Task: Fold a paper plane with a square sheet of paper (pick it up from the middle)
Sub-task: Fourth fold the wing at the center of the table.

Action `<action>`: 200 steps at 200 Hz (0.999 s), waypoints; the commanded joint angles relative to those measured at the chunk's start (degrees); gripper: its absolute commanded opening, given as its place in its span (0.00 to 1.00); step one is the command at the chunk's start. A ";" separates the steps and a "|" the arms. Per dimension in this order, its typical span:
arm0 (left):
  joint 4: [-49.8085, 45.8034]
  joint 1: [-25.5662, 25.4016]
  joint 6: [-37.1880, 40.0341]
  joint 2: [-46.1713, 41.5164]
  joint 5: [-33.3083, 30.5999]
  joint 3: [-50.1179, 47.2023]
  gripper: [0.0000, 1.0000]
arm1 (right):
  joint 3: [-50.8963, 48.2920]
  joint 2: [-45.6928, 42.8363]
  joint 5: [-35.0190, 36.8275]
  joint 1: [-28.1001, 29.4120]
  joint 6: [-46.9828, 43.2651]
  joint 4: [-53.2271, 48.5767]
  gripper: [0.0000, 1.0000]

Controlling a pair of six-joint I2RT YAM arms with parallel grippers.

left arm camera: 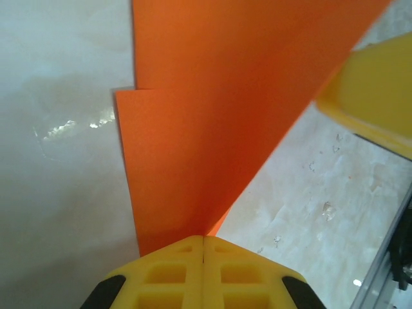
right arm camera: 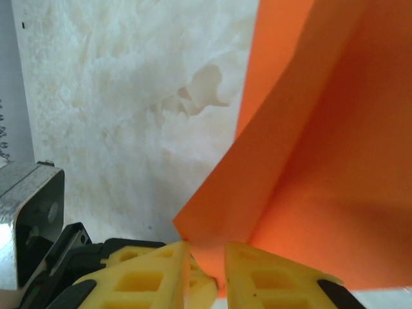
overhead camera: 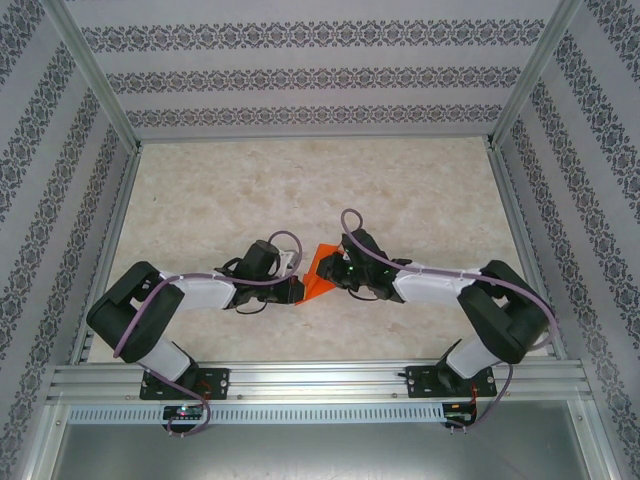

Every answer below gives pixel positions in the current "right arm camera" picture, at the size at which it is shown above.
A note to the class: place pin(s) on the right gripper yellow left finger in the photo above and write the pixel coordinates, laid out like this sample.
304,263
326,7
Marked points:
145,283

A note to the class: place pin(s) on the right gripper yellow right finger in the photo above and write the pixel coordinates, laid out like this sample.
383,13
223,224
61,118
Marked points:
267,283

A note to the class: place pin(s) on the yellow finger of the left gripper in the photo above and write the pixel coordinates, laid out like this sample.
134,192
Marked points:
128,249
202,283

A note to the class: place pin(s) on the orange cloth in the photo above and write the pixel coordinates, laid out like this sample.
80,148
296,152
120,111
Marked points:
322,161

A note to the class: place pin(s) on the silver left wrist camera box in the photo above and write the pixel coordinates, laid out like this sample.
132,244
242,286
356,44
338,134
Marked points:
29,199

